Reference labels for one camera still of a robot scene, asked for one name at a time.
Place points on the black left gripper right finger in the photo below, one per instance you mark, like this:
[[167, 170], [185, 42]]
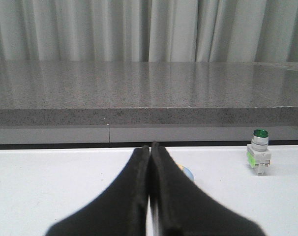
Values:
[[180, 208]]

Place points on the green pushbutton switch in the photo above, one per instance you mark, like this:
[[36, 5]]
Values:
[[258, 154]]

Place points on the grey curtain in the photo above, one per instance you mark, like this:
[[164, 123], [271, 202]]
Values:
[[149, 30]]

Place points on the grey stone counter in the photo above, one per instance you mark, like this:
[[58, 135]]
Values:
[[116, 104]]

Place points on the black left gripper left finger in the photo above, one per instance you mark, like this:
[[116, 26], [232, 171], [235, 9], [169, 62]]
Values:
[[120, 210]]

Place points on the blue and cream call bell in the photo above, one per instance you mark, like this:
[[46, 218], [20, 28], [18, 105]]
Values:
[[187, 172]]

